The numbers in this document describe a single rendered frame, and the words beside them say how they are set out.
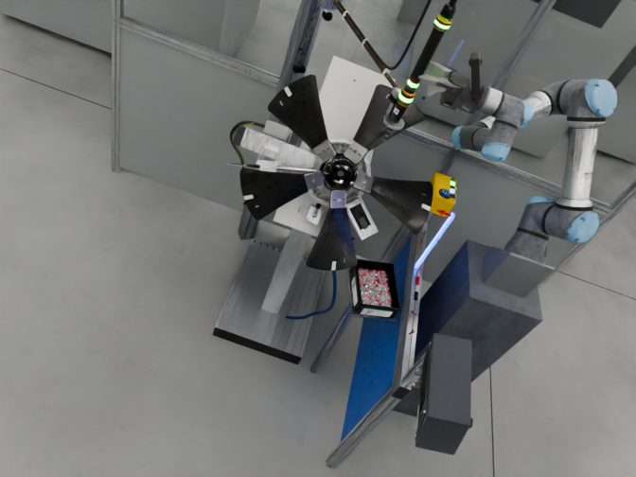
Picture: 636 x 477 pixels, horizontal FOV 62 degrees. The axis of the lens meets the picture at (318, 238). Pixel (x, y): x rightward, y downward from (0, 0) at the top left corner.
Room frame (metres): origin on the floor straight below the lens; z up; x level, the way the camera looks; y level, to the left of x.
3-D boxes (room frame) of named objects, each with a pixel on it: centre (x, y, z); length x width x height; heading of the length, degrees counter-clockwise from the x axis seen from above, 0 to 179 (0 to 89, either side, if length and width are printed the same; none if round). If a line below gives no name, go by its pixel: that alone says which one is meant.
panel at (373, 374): (1.43, -0.44, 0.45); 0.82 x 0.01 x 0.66; 6
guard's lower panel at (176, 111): (2.21, 0.00, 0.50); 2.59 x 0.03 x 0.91; 96
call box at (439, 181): (1.83, -0.40, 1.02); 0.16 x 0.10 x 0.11; 6
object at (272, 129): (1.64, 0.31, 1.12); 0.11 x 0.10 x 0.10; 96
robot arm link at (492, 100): (1.52, -0.30, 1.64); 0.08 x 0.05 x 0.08; 6
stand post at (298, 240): (1.59, 0.08, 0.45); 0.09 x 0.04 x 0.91; 96
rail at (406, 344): (1.43, -0.44, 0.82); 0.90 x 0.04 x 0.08; 6
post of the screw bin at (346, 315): (1.41, -0.26, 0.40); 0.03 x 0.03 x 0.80; 21
